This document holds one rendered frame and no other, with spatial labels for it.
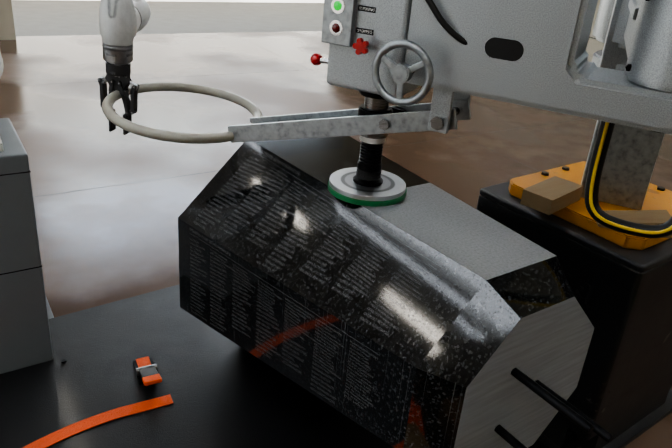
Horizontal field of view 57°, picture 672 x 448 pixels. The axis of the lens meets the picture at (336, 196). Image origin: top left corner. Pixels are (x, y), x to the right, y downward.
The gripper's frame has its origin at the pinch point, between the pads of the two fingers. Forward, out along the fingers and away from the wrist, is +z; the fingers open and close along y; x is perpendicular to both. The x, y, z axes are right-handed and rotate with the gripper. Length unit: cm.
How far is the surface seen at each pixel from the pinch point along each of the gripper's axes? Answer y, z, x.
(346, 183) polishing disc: 81, -6, -21
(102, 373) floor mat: 6, 85, -24
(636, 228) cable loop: 150, -18, -35
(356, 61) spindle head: 79, -41, -26
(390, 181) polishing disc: 92, -7, -15
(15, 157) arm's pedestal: -21.1, 8.6, -23.2
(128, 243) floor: -35, 91, 65
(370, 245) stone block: 92, 1, -39
